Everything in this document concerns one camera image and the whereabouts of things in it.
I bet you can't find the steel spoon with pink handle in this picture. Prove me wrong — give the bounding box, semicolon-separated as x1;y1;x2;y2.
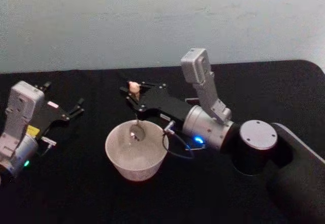
127;81;147;142

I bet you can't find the thin dark right gripper cable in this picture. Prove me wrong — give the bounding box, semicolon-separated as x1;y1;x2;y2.
162;120;196;160

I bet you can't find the white bowl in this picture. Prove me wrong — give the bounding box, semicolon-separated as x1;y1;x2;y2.
105;120;170;182

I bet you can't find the black table cloth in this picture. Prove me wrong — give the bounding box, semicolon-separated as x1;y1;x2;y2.
0;59;325;224

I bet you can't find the thin dark gripper cable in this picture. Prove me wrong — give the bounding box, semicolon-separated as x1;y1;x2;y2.
162;120;196;160
37;136;58;156

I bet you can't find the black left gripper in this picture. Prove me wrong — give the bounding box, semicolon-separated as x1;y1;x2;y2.
27;81;85;140

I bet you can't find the pale grey wall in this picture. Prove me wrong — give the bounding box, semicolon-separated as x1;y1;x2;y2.
0;0;325;74

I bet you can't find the thin dark left gripper cable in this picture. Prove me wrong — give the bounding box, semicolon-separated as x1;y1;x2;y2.
37;136;58;156

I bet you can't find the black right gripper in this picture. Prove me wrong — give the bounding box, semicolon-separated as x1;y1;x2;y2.
119;82;194;131

